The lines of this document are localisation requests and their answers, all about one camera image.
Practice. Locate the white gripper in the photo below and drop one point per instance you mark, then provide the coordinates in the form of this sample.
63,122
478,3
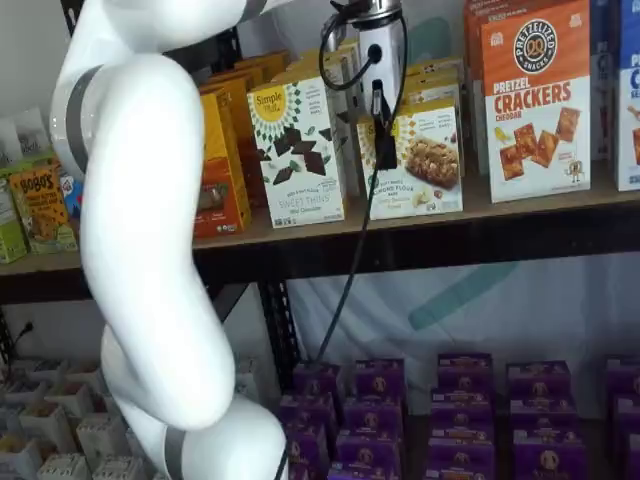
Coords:
382,70

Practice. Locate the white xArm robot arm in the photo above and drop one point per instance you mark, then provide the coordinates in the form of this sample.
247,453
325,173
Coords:
140,200

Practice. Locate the Simple Mills almond bars box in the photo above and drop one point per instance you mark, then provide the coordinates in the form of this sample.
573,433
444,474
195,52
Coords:
430,165

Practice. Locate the Simple Mills yellow white box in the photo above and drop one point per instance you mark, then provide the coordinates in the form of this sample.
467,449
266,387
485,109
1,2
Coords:
300,62
432,95
435,69

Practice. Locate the Simple Mills sweet thins box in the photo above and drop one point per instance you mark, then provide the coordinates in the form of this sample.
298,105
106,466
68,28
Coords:
295,165

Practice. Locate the wooden shelf board with beam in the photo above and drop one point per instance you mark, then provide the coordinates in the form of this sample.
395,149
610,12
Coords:
500,212

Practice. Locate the orange snack box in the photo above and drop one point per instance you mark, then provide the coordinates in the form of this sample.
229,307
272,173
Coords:
220,190
235,85
265,62

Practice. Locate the pretzel crackers cheddar box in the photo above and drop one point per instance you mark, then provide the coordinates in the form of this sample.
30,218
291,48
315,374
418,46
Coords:
537,115

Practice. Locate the dark blue cracker box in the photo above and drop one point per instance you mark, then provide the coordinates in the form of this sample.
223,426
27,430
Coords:
604,100

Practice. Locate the purple Annie's box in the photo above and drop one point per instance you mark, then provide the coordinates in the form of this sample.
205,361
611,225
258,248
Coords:
307,452
634,457
369,450
625,377
539,381
549,457
465,372
462,410
317,380
362,474
629,415
307,415
461,460
380,380
374,417
544,415

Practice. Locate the blue white cracker box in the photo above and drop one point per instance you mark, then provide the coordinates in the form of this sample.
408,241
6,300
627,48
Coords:
629,100

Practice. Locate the orange Bobo's box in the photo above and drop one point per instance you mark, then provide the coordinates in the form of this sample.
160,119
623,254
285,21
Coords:
45,210

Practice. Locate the wooden shelf board under Bobo's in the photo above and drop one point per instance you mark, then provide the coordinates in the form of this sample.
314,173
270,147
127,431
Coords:
45,262

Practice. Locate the green snack box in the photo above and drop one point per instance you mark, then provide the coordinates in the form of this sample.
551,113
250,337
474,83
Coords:
10,225

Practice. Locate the blue white snack package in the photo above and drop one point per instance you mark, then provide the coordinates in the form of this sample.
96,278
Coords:
72,195

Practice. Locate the white paper cards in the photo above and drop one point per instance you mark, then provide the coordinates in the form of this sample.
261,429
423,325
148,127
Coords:
27,135

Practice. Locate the white carton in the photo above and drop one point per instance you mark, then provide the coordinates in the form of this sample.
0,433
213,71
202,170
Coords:
100,440
82,400
47,371
65,467
47,425
17,457
27,392
85,371
117,470

